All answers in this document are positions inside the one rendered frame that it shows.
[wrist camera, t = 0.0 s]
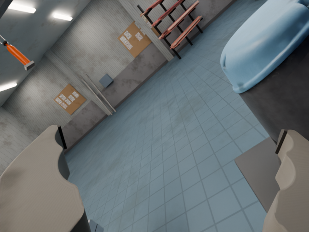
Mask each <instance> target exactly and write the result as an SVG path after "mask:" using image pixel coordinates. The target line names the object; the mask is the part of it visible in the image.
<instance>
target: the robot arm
mask: <svg viewBox="0 0 309 232"><path fill-rule="evenodd" d="M220 64H221V68H222V70H223V72H224V73H225V75H226V76H227V78H228V79H229V81H230V82H231V84H232V85H233V90H234V92H235V93H238V94H239V95H240V96H241V98H242V99H243V100H244V102H245V103H246V105H247V106H248V107H249V109H250V110H251V111H252V113H253V114H254V116H255V117H256V118H257V119H258V121H259V122H260V123H261V125H262V126H263V128H264V129H265V130H266V132H267V133H268V134H269V136H270V137H271V139H272V140H273V141H274V142H275V146H276V150H275V153H276V154H277V156H278V161H279V166H280V168H279V170H278V172H277V174H276V177H275V179H276V181H277V183H278V185H279V187H280V190H279V191H278V193H277V195H276V197H275V199H274V201H273V203H272V205H271V207H270V209H269V211H268V213H267V215H266V217H265V219H264V224H263V229H262V232H309V0H268V1H267V2H266V3H264V4H263V5H262V6H261V7H260V8H259V9H258V10H257V11H256V12H255V13H254V14H253V15H251V16H250V17H249V18H248V19H247V20H246V21H245V22H244V23H243V25H242V26H241V27H240V28H239V29H238V30H237V31H236V32H235V34H234V35H233V36H232V37H231V38H230V40H229V41H228V43H227V44H226V46H225V47H224V49H223V51H222V54H221V58H220ZM65 149H67V146H66V143H65V140H64V136H63V132H62V129H61V126H60V125H51V126H49V127H48V128H47V129H46V130H45V131H44V132H43V133H42V134H41V135H39V136H38V137H37V138H36V139H35V140H34V141H33V142H32V143H31V144H30V145H28V146H27V147H26V148H25V149H24V150H23V151H22V152H21V153H20V154H19V155H18V156H17V157H16V158H15V159H14V160H13V161H12V162H11V163H10V165H9V166H8V167H7V168H6V170H5V171H4V172H3V174H2V175H1V176H0V232H91V229H90V226H89V222H88V219H87V216H86V212H85V208H84V205H83V202H82V199H81V196H80V193H79V190H78V187H77V186H76V185H75V184H72V183H70V182H69V181H67V180H68V177H69V175H70V171H69V168H68V164H67V161H66V158H65V155H64V150H65Z"/></svg>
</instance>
